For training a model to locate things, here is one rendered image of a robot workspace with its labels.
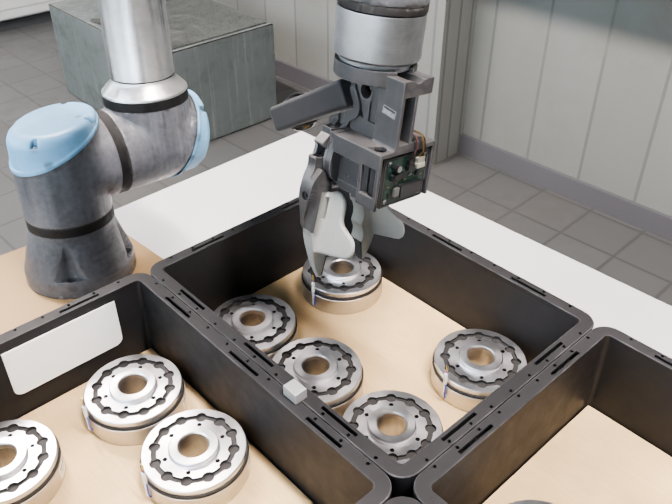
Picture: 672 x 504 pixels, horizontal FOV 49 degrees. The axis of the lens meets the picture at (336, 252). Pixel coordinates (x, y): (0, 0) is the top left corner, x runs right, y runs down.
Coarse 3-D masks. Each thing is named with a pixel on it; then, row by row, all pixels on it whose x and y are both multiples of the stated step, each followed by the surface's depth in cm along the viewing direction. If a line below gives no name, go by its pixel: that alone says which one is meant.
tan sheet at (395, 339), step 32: (288, 288) 96; (384, 288) 96; (320, 320) 91; (352, 320) 91; (384, 320) 91; (416, 320) 91; (448, 320) 91; (384, 352) 86; (416, 352) 86; (384, 384) 82; (416, 384) 82; (448, 416) 78
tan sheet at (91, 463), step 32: (32, 416) 78; (64, 416) 78; (64, 448) 75; (96, 448) 75; (128, 448) 75; (256, 448) 75; (64, 480) 72; (96, 480) 72; (128, 480) 72; (256, 480) 72; (288, 480) 72
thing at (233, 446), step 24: (168, 432) 73; (216, 432) 72; (240, 432) 72; (144, 456) 70; (168, 456) 70; (216, 456) 70; (240, 456) 70; (168, 480) 68; (192, 480) 68; (216, 480) 68
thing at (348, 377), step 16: (288, 352) 82; (336, 352) 82; (352, 352) 82; (288, 368) 80; (352, 368) 80; (304, 384) 78; (320, 384) 78; (336, 384) 78; (352, 384) 78; (336, 400) 76
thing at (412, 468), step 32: (256, 224) 90; (416, 224) 90; (192, 256) 85; (480, 256) 85; (224, 320) 76; (576, 320) 76; (256, 352) 72; (544, 352) 72; (512, 384) 68; (320, 416) 65; (480, 416) 65; (448, 448) 62
